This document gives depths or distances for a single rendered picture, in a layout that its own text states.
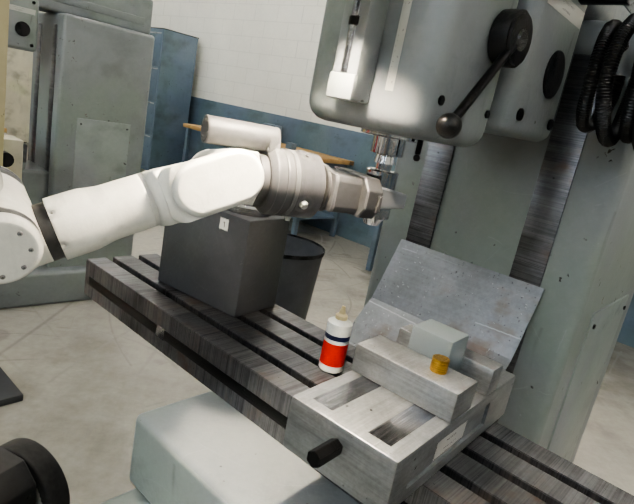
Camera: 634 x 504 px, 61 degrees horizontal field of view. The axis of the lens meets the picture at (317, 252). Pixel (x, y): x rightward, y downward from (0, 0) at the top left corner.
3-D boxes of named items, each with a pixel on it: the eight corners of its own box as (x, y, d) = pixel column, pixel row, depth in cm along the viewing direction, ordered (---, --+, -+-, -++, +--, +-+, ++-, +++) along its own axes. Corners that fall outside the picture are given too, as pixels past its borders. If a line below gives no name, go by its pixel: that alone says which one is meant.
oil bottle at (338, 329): (331, 376, 84) (345, 312, 81) (313, 365, 87) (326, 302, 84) (347, 370, 87) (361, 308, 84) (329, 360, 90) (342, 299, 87)
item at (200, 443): (279, 652, 61) (298, 567, 58) (124, 479, 82) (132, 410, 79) (473, 481, 98) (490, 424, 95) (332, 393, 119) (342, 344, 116)
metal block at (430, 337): (441, 384, 70) (453, 342, 69) (403, 365, 74) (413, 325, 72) (458, 374, 74) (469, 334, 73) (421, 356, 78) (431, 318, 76)
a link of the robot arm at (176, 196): (272, 194, 64) (164, 232, 59) (246, 190, 72) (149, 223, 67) (257, 141, 62) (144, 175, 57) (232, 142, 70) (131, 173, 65)
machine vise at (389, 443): (383, 520, 56) (407, 428, 53) (280, 446, 64) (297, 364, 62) (504, 415, 83) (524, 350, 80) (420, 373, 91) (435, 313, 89)
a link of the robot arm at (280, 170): (294, 219, 67) (206, 210, 62) (262, 211, 77) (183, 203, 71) (305, 128, 66) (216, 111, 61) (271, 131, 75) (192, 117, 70)
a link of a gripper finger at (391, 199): (400, 211, 78) (364, 207, 75) (405, 189, 77) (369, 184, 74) (406, 214, 76) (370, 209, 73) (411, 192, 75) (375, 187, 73)
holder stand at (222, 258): (234, 318, 99) (251, 214, 94) (156, 280, 110) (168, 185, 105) (275, 306, 109) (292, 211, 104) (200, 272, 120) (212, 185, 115)
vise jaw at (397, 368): (450, 424, 63) (458, 394, 62) (350, 369, 72) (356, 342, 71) (470, 409, 68) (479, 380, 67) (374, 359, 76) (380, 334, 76)
